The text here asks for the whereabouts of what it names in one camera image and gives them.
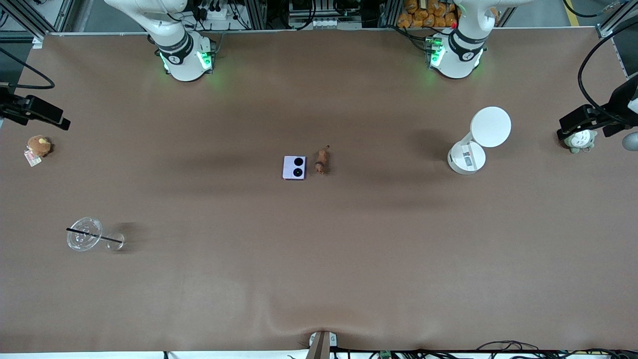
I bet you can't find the clear plastic cup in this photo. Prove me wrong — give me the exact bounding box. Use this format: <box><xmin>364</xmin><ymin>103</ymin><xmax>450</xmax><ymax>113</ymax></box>
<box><xmin>66</xmin><ymin>216</ymin><xmax>126</xmax><ymax>252</ymax></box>

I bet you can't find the brown lion statue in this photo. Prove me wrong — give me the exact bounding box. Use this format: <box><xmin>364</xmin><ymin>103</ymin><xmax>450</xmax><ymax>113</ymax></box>
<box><xmin>315</xmin><ymin>145</ymin><xmax>331</xmax><ymax>175</ymax></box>

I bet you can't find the aluminium frame post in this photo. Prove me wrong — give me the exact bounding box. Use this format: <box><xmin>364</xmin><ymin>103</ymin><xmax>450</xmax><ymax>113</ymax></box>
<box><xmin>379</xmin><ymin>0</ymin><xmax>402</xmax><ymax>28</ymax></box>
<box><xmin>596</xmin><ymin>0</ymin><xmax>638</xmax><ymax>39</ymax></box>
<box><xmin>246</xmin><ymin>0</ymin><xmax>268</xmax><ymax>29</ymax></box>
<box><xmin>0</xmin><ymin>0</ymin><xmax>75</xmax><ymax>49</ymax></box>

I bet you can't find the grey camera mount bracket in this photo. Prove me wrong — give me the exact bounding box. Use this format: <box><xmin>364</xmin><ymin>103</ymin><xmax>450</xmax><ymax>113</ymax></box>
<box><xmin>308</xmin><ymin>330</ymin><xmax>338</xmax><ymax>359</ymax></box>

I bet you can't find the lilac flip phone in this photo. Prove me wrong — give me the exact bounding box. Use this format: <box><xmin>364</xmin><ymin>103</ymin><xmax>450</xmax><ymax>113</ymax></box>
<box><xmin>283</xmin><ymin>156</ymin><xmax>307</xmax><ymax>180</ymax></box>

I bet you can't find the black straw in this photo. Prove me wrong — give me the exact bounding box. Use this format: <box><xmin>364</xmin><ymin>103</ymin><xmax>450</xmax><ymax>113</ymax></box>
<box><xmin>66</xmin><ymin>228</ymin><xmax>124</xmax><ymax>244</ymax></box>

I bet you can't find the brown plush toy with tag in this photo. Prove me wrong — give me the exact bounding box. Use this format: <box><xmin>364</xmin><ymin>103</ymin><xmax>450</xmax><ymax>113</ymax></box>
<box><xmin>24</xmin><ymin>135</ymin><xmax>53</xmax><ymax>168</ymax></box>

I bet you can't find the grey electronics box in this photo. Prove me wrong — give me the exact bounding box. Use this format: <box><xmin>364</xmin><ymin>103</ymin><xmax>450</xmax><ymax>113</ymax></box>
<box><xmin>288</xmin><ymin>15</ymin><xmax>345</xmax><ymax>29</ymax></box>

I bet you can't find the white power strip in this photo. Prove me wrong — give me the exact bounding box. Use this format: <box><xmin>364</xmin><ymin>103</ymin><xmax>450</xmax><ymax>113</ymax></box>
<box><xmin>192</xmin><ymin>4</ymin><xmax>231</xmax><ymax>21</ymax></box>

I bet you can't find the grey green plush toy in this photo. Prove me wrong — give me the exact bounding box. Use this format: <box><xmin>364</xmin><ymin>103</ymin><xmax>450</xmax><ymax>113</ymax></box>
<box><xmin>564</xmin><ymin>130</ymin><xmax>598</xmax><ymax>155</ymax></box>

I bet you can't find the white round desk lamp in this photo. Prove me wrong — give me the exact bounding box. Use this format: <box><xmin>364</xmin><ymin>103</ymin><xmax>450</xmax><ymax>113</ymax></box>
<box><xmin>447</xmin><ymin>106</ymin><xmax>512</xmax><ymax>176</ymax></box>

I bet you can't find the pile of orange buns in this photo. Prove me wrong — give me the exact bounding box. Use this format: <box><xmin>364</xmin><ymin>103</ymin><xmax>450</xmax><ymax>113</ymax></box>
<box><xmin>397</xmin><ymin>0</ymin><xmax>458</xmax><ymax>28</ymax></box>

